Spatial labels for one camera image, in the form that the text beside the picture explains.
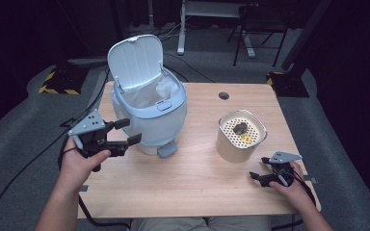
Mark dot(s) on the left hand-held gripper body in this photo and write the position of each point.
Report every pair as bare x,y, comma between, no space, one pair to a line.
90,126

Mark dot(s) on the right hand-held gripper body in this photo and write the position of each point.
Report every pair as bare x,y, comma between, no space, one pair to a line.
282,168

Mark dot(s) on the white pedal trash can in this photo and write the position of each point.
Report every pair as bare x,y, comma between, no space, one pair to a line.
154,125

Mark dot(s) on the person's right hand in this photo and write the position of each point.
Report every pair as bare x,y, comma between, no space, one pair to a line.
297,192

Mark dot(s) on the person's left hand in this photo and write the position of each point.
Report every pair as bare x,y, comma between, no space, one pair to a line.
75,170

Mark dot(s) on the yellow food scrap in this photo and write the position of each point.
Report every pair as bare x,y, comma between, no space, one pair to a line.
246,138

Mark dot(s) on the beige container with perforated strainer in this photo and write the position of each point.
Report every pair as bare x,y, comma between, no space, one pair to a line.
234,152

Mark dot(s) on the dark food scrap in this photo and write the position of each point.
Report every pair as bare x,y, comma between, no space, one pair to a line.
240,128

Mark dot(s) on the stand base with yellow-black stripes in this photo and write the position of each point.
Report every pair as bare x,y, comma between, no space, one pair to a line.
61,82

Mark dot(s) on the white plastic trash bag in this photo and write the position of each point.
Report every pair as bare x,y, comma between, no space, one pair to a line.
167,88

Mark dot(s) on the person's legs in beige pants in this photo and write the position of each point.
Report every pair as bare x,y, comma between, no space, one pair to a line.
199,224

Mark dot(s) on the black stand with striped base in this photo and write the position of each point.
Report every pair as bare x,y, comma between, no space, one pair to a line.
289,82

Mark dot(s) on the black chair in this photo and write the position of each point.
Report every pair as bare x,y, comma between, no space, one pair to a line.
257,22

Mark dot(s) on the grey metal table bracket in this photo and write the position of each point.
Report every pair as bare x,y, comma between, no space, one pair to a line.
84,188
311,180

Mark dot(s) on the white desk frame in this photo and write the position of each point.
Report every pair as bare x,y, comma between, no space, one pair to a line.
182,29

